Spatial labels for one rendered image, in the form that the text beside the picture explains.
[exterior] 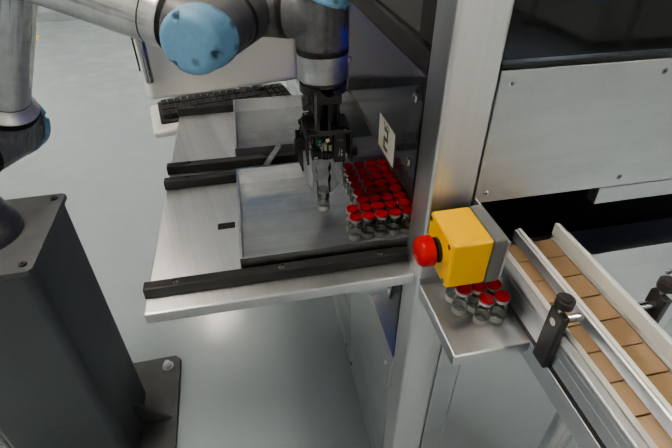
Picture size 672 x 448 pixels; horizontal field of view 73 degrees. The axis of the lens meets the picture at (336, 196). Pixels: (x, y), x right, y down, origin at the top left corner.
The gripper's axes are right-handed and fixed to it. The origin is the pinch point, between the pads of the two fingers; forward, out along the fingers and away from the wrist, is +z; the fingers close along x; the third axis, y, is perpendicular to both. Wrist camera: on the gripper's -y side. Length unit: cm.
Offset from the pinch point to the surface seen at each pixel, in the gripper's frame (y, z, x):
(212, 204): -5.2, 5.4, -20.2
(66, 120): -250, 94, -137
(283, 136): -29.1, 5.2, -4.3
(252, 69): -82, 7, -9
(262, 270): 16.2, 3.3, -12.1
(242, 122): -38.5, 5.2, -13.5
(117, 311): -66, 93, -71
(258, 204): -3.2, 5.1, -11.7
